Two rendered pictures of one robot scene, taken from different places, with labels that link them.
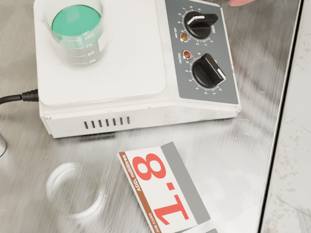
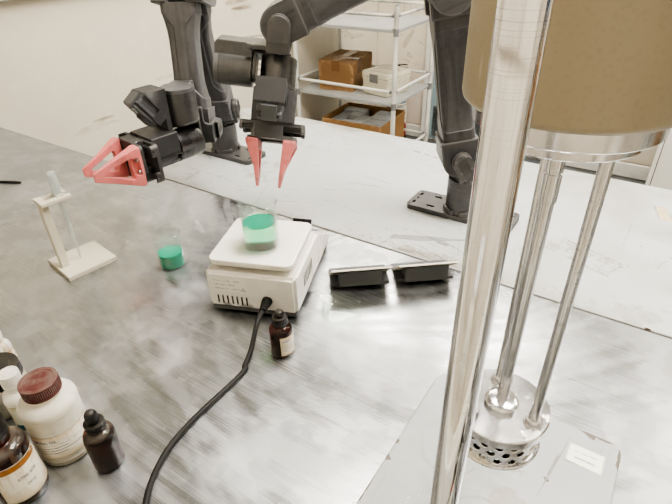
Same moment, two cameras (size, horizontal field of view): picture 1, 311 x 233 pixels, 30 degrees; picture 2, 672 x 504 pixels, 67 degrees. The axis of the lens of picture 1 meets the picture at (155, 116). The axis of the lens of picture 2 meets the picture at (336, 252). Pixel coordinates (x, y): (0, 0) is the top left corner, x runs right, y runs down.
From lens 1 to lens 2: 0.61 m
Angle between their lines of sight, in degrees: 52
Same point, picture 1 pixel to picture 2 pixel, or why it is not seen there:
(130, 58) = (282, 230)
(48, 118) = (296, 279)
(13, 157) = (298, 341)
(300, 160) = (364, 231)
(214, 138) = (335, 255)
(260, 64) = not seen: hidden behind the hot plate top
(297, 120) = (341, 227)
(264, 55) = not seen: hidden behind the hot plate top
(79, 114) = (301, 266)
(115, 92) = (301, 239)
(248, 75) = not seen: hidden behind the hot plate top
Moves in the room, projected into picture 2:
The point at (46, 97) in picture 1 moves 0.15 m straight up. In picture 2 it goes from (286, 263) to (276, 157)
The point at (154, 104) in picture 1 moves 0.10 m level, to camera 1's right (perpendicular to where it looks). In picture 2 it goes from (313, 240) to (334, 209)
